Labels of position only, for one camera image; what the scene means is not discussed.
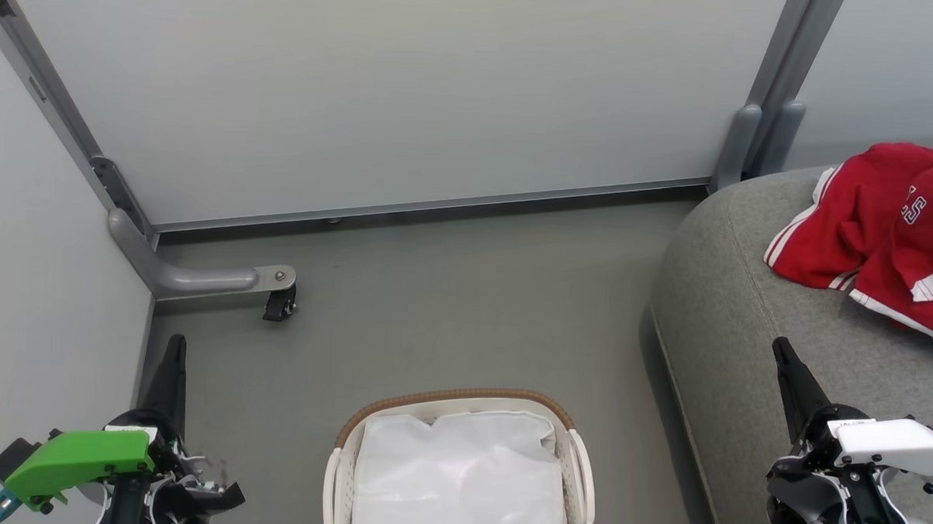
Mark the grey fabric sofa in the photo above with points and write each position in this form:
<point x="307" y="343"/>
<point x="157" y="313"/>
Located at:
<point x="744" y="303"/>

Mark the grey partition post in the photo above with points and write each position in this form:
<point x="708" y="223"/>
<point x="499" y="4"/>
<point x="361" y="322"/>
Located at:
<point x="53" y="92"/>
<point x="783" y="79"/>

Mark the grey partition foot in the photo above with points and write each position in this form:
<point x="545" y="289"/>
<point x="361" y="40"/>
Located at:
<point x="179" y="277"/>

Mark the white laundry basket brown rim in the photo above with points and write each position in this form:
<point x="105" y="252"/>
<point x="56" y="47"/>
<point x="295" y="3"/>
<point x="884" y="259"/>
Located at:
<point x="575" y="483"/>

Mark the black caster wheel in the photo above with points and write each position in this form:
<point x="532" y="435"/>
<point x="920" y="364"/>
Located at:
<point x="280" y="306"/>

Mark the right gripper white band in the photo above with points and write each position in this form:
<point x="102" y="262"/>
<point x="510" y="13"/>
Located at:
<point x="895" y="444"/>

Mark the grey partition bottom rail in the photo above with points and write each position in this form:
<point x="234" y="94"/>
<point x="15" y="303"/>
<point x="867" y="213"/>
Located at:
<point x="437" y="204"/>

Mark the white basket liner cloth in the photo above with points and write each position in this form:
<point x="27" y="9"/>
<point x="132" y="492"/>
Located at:
<point x="459" y="479"/>

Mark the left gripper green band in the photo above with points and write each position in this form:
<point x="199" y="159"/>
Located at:
<point x="79" y="458"/>

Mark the red garment thin white stripes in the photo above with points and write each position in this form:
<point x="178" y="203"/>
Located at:
<point x="840" y="221"/>

